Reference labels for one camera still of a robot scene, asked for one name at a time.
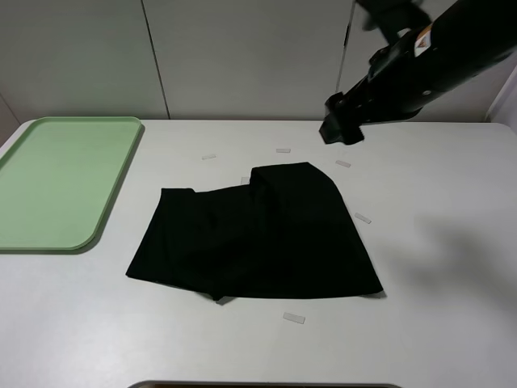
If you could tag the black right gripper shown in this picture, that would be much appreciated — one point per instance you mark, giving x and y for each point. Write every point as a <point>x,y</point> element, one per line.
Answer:
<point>399,82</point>

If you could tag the black short sleeve shirt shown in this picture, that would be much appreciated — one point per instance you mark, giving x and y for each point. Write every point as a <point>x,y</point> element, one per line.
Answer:
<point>286,234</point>

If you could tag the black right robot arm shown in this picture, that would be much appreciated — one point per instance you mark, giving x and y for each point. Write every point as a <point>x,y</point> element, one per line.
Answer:
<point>469,37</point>

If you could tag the light green plastic tray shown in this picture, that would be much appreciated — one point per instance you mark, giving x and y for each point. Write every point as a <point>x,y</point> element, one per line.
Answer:
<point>58,179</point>

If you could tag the clear tape marker back right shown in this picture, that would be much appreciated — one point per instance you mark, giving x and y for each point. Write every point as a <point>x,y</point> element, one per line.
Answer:
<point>343,164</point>

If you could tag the clear tape marker front centre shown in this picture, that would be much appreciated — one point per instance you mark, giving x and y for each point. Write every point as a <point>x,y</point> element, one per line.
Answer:
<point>294,318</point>

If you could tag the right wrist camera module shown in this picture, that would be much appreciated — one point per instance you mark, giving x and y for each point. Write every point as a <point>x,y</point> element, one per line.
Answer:
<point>392,16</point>

